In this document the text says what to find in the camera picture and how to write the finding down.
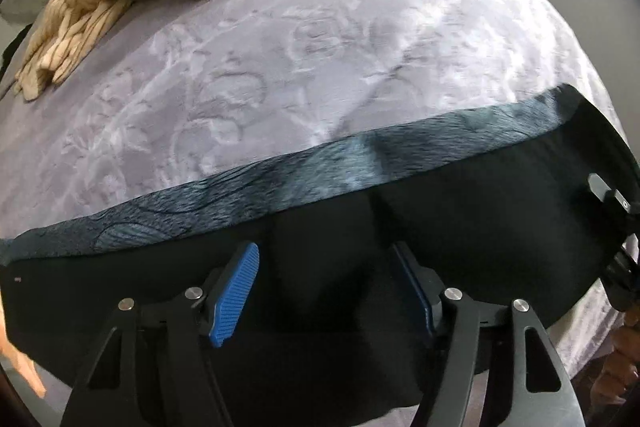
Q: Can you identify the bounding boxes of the black pants with patterned cuffs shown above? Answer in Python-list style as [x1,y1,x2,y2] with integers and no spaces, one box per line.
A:
[1,86,639,426]

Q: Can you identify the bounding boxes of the person's right hand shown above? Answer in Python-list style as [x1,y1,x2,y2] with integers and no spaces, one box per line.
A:
[590,325,639,405]

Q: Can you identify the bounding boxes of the grey embossed bed blanket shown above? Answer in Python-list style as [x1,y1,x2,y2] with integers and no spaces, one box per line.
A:
[0,0,626,427]

